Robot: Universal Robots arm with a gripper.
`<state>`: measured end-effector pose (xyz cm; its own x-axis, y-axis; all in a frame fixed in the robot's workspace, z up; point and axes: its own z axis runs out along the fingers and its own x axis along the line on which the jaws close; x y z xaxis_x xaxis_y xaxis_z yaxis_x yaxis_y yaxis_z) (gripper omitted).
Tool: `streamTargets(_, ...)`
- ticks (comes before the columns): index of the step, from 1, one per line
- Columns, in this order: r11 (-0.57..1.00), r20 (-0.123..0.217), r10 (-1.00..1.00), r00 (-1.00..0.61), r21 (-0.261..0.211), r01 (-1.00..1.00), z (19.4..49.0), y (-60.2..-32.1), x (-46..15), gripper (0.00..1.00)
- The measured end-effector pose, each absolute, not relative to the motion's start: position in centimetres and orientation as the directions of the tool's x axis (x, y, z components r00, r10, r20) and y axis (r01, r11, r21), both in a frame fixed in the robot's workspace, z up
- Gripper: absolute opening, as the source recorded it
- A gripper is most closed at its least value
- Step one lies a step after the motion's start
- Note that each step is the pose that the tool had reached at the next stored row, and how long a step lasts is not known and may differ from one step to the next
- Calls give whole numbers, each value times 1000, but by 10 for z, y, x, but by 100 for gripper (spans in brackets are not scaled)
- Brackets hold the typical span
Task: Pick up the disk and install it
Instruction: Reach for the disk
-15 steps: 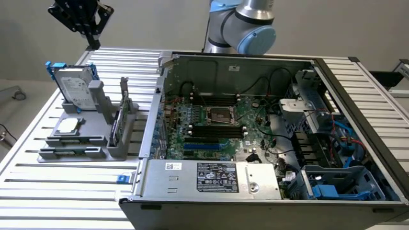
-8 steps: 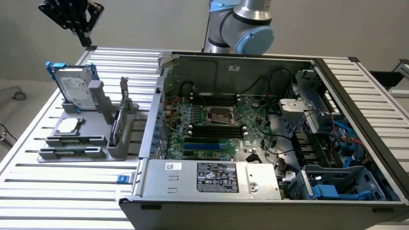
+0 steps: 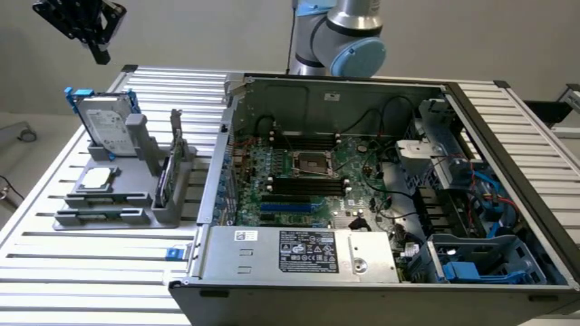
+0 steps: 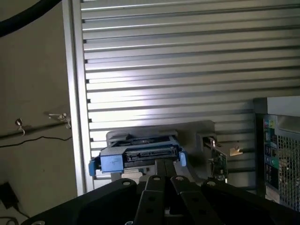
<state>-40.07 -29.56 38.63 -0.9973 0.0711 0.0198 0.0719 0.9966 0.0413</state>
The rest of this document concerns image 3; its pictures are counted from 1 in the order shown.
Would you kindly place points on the graphics card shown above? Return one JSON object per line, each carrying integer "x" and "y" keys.
{"x": 174, "y": 159}

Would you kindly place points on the blue expansion slot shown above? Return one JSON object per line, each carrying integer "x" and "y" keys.
{"x": 286, "y": 207}

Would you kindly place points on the silver CPU chip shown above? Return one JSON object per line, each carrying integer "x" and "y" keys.
{"x": 98, "y": 180}

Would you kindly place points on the grey disk bay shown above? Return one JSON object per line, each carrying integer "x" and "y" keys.
{"x": 476, "y": 248}

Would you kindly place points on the black RAM slot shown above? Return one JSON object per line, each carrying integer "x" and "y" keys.
{"x": 303, "y": 138}
{"x": 303, "y": 134}
{"x": 303, "y": 142}
{"x": 308, "y": 178}
{"x": 308, "y": 183}
{"x": 303, "y": 146}
{"x": 308, "y": 188}
{"x": 308, "y": 193}

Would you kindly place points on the black expansion slot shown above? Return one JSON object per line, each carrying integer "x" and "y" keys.
{"x": 286, "y": 199}

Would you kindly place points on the hard disk with blue carrier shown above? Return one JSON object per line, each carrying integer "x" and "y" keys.
{"x": 106, "y": 125}

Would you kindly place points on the open black PC case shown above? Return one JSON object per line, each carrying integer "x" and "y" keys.
{"x": 522, "y": 190}

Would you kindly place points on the caster wheel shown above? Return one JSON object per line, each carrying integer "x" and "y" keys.
{"x": 27, "y": 134}

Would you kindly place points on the blue disk bay latch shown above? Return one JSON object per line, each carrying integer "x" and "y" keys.
{"x": 460, "y": 271}

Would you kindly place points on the grey parts rack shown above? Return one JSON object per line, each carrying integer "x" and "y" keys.
{"x": 136, "y": 169}

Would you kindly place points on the silver power supply unit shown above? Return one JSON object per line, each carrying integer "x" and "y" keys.
{"x": 290, "y": 254}

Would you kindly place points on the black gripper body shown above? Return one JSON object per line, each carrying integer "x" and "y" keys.
{"x": 88, "y": 17}

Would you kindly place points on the CPU socket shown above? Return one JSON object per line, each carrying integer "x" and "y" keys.
{"x": 314, "y": 163}

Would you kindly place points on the green motherboard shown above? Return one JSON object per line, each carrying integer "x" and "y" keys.
{"x": 358, "y": 200}

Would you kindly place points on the silver chipset heatsink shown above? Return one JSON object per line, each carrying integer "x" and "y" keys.
{"x": 348, "y": 223}

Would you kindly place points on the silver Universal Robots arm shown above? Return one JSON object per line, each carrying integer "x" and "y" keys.
{"x": 338, "y": 32}

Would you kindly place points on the black table end cap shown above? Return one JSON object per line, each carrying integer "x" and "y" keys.
{"x": 502, "y": 84}
{"x": 130, "y": 68}

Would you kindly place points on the small blue clip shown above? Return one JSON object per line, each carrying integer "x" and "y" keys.
{"x": 174, "y": 254}

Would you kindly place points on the grey metal drive cage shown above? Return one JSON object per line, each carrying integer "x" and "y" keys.
{"x": 438, "y": 149}

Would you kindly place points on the round coin battery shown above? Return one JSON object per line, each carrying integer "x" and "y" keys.
{"x": 362, "y": 148}

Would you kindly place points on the green RAM stick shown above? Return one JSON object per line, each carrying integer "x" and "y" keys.
{"x": 106, "y": 198}
{"x": 98, "y": 215}

